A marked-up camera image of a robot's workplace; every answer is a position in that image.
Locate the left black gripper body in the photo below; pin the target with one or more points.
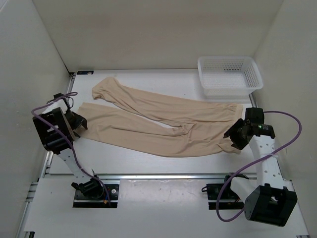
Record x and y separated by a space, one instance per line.
74 119

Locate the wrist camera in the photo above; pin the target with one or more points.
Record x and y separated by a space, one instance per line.
254 115
57 97

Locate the beige trousers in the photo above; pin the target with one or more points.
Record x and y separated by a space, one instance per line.
158 124

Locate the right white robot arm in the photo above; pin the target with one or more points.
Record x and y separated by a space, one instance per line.
270 201

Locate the white plastic basket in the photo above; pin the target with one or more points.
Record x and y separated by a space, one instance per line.
229 76

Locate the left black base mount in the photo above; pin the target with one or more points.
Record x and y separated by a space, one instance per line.
93 195

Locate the aluminium frame rail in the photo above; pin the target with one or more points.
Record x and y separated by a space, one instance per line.
158 198

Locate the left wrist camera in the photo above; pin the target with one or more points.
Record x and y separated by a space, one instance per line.
57 97

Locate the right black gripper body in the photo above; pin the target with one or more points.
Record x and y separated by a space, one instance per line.
237 136

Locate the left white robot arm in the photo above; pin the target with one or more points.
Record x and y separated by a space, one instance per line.
55 124

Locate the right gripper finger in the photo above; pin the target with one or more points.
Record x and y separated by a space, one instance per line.
234 129
239 144

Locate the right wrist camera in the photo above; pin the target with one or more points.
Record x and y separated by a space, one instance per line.
254 115

